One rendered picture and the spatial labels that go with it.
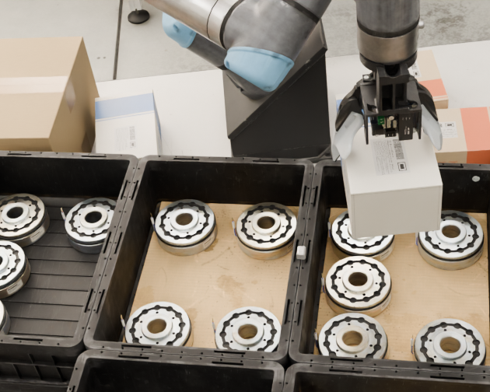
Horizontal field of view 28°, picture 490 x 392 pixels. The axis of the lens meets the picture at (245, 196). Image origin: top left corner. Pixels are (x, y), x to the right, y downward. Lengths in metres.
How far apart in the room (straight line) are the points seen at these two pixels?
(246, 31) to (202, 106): 0.92
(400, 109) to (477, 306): 0.43
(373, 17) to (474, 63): 1.03
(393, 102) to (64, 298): 0.69
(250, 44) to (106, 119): 0.84
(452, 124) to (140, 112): 0.62
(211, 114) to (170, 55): 1.35
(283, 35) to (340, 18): 2.31
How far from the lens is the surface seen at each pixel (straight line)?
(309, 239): 1.50
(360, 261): 1.56
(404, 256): 1.61
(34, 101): 1.90
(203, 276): 1.61
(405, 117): 1.24
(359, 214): 1.31
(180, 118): 2.08
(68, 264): 1.68
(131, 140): 1.92
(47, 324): 1.61
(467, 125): 1.91
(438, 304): 1.55
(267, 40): 1.18
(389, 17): 1.15
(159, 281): 1.61
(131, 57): 3.44
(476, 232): 1.61
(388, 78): 1.19
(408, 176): 1.30
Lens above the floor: 2.06
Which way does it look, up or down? 46 degrees down
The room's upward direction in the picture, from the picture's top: 9 degrees counter-clockwise
